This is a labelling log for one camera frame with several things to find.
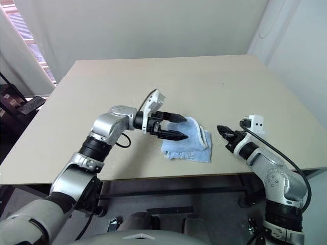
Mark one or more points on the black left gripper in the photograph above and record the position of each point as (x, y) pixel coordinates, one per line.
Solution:
(155, 122)

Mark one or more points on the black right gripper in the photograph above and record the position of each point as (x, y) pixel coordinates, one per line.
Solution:
(237, 139)

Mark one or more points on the light blue towel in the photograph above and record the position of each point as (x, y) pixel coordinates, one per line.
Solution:
(189, 150)

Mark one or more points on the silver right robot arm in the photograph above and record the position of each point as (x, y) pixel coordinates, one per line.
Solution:
(281, 178)

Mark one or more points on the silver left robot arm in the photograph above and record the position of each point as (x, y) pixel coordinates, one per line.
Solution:
(107, 125)

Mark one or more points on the silver metal clip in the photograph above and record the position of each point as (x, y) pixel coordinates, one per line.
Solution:
(115, 224)
(251, 225)

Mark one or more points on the dark rounded grey shape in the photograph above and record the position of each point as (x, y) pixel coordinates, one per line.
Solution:
(194, 224)

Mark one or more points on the dark rounded brown shape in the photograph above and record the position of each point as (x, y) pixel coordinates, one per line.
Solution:
(140, 221)

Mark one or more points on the grey robot torso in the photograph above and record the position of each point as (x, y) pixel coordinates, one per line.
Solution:
(139, 238)

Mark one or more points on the black flat phone-like device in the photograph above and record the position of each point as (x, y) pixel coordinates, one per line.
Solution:
(32, 104)

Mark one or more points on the dark furniture with stickers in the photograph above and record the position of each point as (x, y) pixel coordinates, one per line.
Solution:
(9, 107)

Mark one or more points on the window with blinds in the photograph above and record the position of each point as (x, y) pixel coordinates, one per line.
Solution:
(28, 33)

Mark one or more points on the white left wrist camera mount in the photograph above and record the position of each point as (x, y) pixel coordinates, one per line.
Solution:
(157, 100)

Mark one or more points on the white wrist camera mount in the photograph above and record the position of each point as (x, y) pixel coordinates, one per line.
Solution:
(157, 100)
(256, 123)

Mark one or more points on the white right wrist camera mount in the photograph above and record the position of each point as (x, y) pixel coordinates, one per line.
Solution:
(256, 123)

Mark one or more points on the black table frame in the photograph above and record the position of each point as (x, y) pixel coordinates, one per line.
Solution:
(166, 191)

